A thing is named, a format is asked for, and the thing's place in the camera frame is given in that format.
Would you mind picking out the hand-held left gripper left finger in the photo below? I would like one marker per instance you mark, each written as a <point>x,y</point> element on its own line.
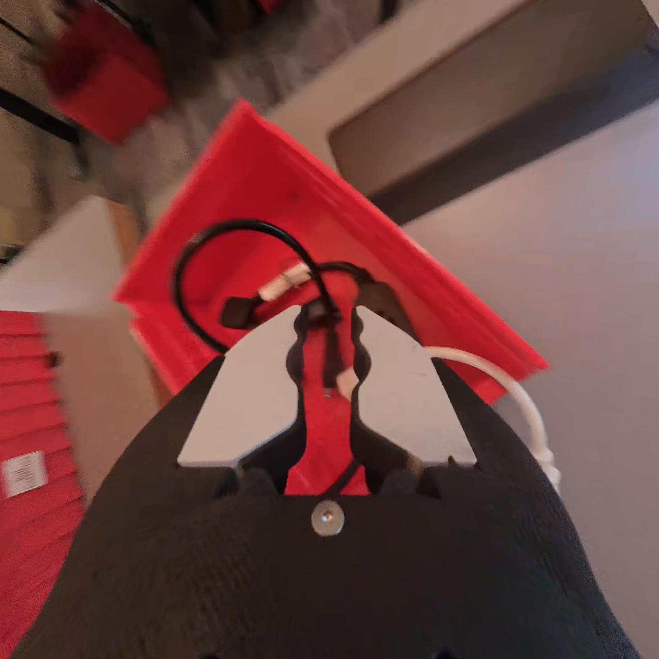
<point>242,396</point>

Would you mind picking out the red storage bin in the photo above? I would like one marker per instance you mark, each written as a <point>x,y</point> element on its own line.
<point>113,98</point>
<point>267,206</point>

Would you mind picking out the red ribbed bin with label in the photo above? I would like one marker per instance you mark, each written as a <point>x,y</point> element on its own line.
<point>31,412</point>

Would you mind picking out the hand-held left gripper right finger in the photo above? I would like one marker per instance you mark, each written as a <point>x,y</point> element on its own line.
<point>412,401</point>

